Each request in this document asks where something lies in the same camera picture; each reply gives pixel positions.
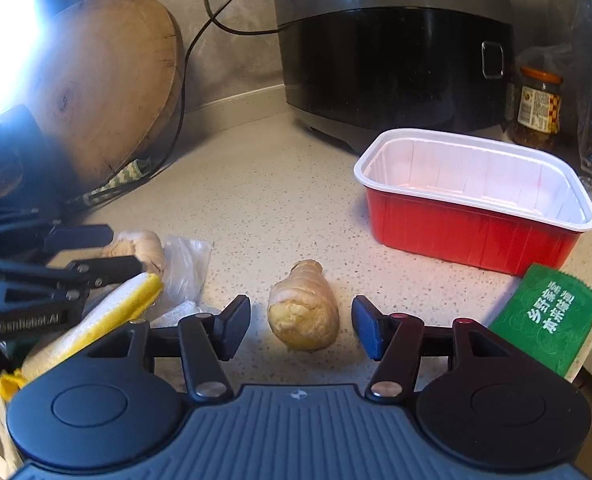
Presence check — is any yellow white sponge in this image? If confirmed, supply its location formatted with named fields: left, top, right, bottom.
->
left=0, top=272, right=163, bottom=402

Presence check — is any green snack packet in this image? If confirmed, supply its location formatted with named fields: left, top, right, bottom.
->
left=490, top=263, right=592, bottom=379

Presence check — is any ginger root piece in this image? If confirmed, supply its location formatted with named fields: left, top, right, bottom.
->
left=100, top=230, right=167, bottom=278
left=268, top=259, right=340, bottom=351

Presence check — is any black round pot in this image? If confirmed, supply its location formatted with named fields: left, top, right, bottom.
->
left=0, top=105, right=76, bottom=214

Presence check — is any clear plastic bag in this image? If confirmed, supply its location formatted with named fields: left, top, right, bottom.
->
left=145, top=235, right=220, bottom=328

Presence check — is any green white patterned cloth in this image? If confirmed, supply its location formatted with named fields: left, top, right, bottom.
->
left=79, top=158, right=151, bottom=207

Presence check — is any red white plastic food tray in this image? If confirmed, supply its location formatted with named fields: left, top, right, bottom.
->
left=353, top=128, right=592, bottom=276

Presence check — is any glass sauce jar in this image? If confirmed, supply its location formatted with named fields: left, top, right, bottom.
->
left=512, top=65, right=564, bottom=151

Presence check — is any black rice cooker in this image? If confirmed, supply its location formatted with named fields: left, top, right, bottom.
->
left=274, top=0, right=515, bottom=153

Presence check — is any black power cable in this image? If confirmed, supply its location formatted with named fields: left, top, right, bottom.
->
left=65, top=0, right=293, bottom=206

